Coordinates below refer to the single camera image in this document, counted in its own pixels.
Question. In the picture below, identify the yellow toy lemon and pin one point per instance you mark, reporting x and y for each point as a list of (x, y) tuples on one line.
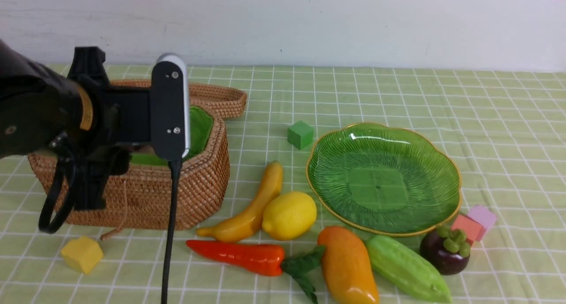
[(289, 216)]

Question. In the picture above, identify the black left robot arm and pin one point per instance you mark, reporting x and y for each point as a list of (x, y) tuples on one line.
[(83, 119)]

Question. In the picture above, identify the green glass leaf plate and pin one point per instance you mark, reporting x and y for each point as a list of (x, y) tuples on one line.
[(383, 180)]

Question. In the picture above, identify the woven rattan basket lid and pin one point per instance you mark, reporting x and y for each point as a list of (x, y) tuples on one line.
[(216, 98)]

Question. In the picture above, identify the green foam cube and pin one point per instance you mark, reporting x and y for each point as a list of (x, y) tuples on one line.
[(300, 135)]

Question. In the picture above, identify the pink foam cube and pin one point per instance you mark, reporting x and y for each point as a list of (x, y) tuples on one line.
[(484, 217)]

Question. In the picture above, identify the yellow foam block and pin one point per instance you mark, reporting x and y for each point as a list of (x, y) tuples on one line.
[(82, 254)]

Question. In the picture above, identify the yellow toy banana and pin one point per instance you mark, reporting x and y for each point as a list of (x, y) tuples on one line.
[(249, 221)]

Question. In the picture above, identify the purple toy mangosteen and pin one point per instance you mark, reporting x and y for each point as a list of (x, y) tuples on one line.
[(446, 249)]

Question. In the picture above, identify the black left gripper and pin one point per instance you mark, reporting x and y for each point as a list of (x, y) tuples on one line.
[(120, 125)]

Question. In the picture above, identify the green toy bitter gourd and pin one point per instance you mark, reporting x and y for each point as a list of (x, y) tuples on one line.
[(407, 270)]

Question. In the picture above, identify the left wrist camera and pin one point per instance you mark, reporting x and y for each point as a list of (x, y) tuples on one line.
[(169, 108)]

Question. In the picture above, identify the red foam cube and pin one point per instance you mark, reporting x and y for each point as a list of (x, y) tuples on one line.
[(469, 227)]

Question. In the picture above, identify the red toy chili pepper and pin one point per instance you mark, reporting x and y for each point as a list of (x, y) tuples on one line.
[(264, 259)]

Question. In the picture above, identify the orange toy mango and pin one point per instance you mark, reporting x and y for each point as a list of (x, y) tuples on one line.
[(346, 267)]

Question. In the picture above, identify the woven rattan basket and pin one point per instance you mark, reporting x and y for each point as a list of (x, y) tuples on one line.
[(140, 198)]

